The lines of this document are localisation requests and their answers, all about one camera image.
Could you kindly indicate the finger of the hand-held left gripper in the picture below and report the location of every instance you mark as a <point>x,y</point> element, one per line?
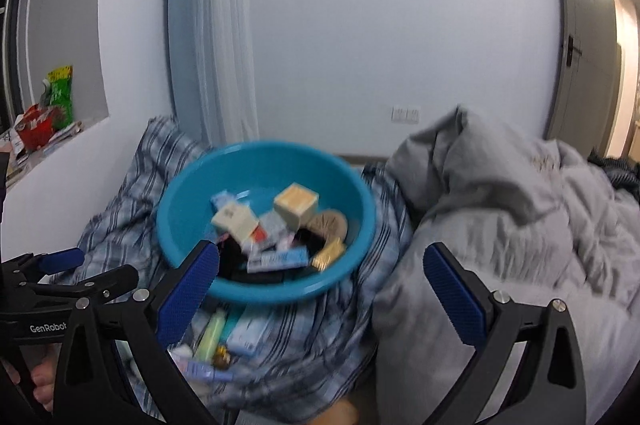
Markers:
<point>100,282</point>
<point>62,260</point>

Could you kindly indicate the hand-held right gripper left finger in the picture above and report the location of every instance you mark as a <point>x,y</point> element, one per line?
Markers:
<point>187,295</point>

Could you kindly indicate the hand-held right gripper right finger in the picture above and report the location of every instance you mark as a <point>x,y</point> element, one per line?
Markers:
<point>452,300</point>

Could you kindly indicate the pale green bottle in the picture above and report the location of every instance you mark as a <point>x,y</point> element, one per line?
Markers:
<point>210,335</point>

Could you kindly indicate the teal slim box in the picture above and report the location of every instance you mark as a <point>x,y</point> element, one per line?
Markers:
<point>231,325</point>

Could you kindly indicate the black plush toy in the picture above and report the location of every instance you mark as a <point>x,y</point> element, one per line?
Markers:
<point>235,265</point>

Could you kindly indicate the gold foil ball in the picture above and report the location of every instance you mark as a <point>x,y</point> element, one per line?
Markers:
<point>221,356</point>

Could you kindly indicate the pale white packet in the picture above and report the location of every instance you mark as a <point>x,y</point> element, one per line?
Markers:
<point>200,367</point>

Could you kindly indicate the white pale blue box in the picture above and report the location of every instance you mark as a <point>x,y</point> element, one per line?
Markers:
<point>255,330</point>

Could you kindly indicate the plain cream box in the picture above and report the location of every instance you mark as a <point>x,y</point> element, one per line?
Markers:
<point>235,222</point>

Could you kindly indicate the blue plastic basin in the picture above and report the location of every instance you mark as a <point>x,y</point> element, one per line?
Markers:
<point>190,195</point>

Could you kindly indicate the gold box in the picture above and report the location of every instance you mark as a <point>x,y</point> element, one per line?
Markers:
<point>327,254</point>

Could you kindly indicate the person's left hand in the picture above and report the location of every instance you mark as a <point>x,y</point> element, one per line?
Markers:
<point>44,385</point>

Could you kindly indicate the blue plaid blanket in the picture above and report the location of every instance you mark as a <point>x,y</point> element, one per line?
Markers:
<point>125,205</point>

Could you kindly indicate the red and white box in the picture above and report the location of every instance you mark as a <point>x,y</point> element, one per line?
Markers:
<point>258,235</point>

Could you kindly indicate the pale blue barcode carton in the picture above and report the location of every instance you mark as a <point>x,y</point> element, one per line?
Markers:
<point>277,260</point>

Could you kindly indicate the grey duvet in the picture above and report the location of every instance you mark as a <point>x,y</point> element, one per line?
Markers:
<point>500,215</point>

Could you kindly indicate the blue white mask packet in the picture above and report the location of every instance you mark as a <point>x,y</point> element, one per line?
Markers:
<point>227,200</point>

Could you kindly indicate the white printed medicine box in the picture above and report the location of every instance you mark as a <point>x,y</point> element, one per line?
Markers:
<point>272,227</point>

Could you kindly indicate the red bag on sill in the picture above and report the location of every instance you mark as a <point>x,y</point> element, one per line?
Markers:
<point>40,130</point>

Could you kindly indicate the orange top cream box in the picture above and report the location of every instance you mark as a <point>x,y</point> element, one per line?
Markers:
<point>295,202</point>

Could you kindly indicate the tan round vented disc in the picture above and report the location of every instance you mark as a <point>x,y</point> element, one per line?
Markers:
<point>330,227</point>

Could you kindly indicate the green snack bag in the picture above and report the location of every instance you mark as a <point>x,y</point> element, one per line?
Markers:
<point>61,95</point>

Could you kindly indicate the dark striped cloth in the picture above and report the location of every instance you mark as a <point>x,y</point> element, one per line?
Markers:
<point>620,172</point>

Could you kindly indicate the white sheer curtain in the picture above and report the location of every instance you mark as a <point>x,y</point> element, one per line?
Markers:
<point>227,30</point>

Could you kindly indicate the grey door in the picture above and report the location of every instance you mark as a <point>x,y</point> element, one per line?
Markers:
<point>582,5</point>

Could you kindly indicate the white wall socket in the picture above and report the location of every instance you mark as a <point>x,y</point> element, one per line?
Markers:
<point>412,115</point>
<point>398,114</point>

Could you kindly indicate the dark window frame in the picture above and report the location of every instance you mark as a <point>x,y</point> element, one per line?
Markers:
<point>12,30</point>

